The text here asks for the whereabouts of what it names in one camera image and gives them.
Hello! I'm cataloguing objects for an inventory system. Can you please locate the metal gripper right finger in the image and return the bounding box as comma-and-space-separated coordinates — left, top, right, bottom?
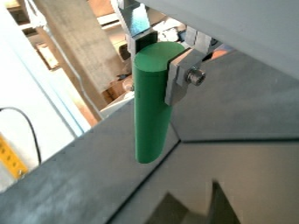
164, 26, 220, 106

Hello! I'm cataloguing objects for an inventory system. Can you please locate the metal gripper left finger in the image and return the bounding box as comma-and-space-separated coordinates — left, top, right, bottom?
110, 0, 158, 60

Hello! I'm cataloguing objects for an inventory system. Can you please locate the green oval cylinder peg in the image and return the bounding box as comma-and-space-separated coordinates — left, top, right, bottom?
134, 42, 183, 164

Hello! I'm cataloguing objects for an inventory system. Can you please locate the black cable on wall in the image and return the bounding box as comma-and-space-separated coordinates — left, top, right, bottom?
0, 106, 43, 165

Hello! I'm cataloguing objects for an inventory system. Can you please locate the yellow perforated bracket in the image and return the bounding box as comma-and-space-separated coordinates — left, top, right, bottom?
0, 135, 28, 179

